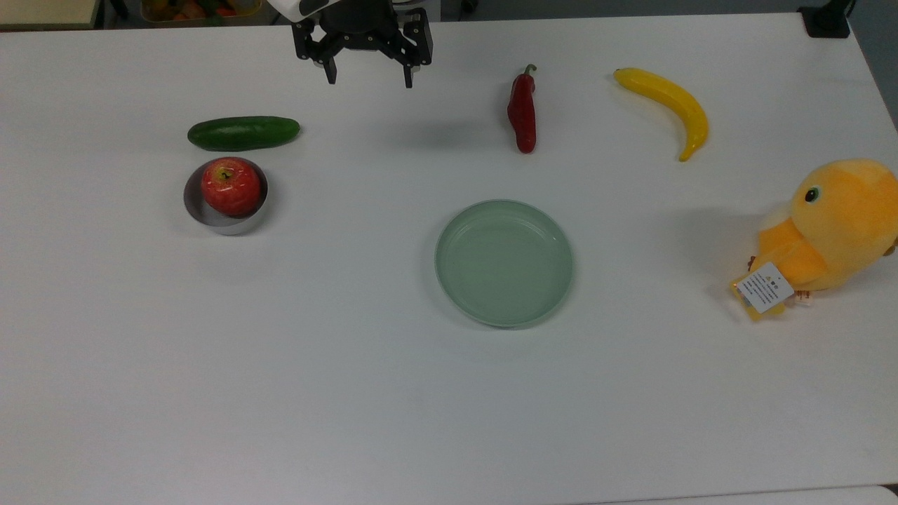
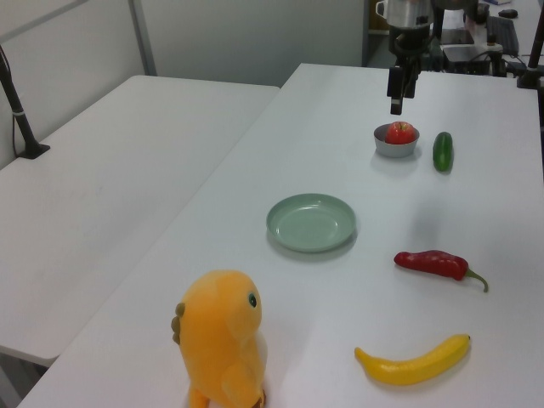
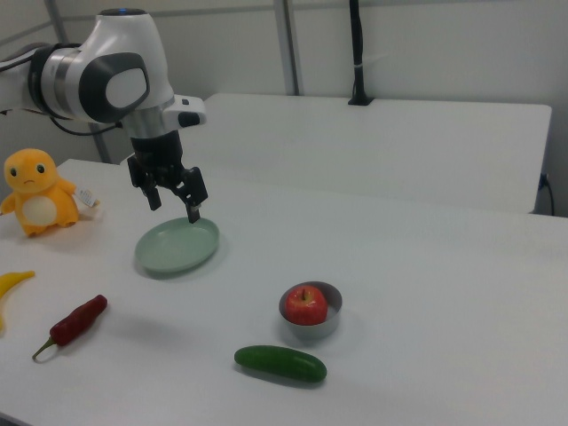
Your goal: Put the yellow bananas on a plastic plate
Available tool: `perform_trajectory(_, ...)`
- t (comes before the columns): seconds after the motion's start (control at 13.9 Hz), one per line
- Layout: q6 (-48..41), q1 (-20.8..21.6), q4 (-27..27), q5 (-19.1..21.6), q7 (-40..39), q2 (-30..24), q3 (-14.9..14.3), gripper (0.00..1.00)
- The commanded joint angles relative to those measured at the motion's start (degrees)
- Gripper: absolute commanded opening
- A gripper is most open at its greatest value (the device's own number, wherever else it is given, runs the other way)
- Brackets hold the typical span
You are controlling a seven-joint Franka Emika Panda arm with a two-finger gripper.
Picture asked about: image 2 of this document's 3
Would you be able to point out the dark computer keyboard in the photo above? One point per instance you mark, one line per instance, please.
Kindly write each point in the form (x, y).
(503, 34)

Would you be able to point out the orange plush bird toy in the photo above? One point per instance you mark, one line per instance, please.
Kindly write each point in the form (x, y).
(221, 336)

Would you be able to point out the small grey bowl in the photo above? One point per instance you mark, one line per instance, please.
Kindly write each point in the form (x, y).
(395, 149)

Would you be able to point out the red chili pepper toy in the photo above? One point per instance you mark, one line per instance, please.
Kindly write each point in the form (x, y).
(433, 262)

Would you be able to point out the green plastic plate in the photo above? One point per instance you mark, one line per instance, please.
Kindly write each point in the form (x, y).
(310, 225)

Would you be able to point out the yellow toy banana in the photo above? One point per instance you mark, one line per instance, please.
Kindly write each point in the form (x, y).
(404, 372)

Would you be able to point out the green cucumber toy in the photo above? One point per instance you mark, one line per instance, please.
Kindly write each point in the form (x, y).
(443, 151)

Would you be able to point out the red apple toy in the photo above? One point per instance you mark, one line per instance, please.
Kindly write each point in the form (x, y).
(399, 134)

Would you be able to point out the yellow cabinet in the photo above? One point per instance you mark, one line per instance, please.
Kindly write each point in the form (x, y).
(378, 25)

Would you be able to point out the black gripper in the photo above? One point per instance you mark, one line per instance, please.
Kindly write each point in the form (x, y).
(410, 42)

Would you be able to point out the black electronics box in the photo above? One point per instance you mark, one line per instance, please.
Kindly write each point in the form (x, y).
(472, 59)

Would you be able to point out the black computer mouse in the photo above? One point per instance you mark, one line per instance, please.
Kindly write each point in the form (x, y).
(508, 13)

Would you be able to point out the black camera stand with clamp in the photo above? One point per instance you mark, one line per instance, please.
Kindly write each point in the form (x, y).
(533, 55)

